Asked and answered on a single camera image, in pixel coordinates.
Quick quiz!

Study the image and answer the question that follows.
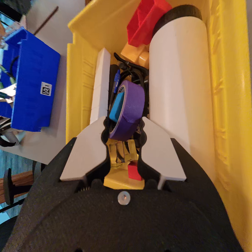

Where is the clear acrylic block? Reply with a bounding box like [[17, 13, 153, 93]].
[[107, 139, 138, 170]]

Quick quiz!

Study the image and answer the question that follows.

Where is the small red cube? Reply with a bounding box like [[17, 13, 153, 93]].
[[128, 161, 143, 181]]

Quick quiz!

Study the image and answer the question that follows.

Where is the blue ballpoint pen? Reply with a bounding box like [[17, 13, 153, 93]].
[[113, 69, 121, 94]]

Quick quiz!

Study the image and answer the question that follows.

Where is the white bottle black cap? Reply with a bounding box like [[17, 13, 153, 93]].
[[149, 5, 216, 177]]

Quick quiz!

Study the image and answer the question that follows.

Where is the yellow plastic bin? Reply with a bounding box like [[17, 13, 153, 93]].
[[65, 0, 252, 250]]

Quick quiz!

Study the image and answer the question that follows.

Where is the grey desk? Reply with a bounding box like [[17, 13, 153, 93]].
[[0, 0, 87, 165]]

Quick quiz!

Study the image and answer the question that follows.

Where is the purple tape roll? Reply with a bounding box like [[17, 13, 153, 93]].
[[108, 80, 145, 141]]

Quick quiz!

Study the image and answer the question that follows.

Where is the black cord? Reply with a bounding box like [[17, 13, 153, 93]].
[[114, 52, 149, 87]]

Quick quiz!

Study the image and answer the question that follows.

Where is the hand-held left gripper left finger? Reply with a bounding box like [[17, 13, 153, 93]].
[[60, 116, 111, 186]]

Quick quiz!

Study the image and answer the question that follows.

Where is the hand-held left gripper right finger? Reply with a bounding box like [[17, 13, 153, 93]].
[[137, 117, 187, 190]]

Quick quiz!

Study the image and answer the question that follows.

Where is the red toy brick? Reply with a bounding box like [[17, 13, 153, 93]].
[[127, 0, 172, 47]]

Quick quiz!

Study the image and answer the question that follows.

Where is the orange toy brick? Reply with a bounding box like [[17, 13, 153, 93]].
[[120, 43, 150, 68]]

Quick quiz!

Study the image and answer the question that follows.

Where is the blue foam eraser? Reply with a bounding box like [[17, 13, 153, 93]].
[[109, 91, 126, 122]]

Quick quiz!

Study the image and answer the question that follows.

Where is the long white box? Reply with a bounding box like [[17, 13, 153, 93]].
[[90, 48, 111, 125]]

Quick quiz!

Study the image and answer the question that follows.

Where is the blue plastic bin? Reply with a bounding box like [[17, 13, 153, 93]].
[[0, 27, 61, 132]]

